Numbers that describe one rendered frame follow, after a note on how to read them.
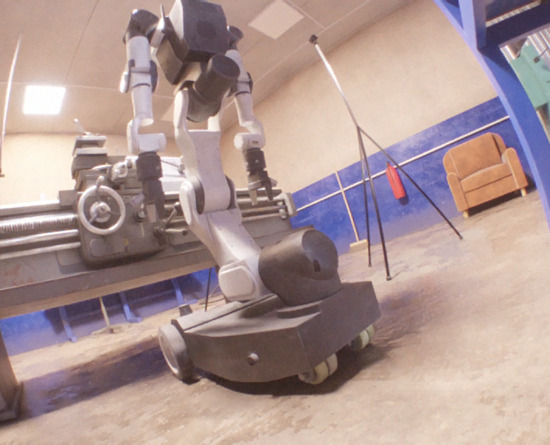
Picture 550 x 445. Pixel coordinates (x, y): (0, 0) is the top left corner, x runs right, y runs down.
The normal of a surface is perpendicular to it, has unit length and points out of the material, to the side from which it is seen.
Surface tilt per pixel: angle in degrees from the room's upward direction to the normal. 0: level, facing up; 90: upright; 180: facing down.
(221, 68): 90
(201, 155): 100
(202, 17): 105
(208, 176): 86
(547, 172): 90
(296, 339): 90
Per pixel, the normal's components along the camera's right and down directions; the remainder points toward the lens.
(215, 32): 0.65, -0.04
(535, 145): -0.62, 0.11
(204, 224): 0.59, -0.29
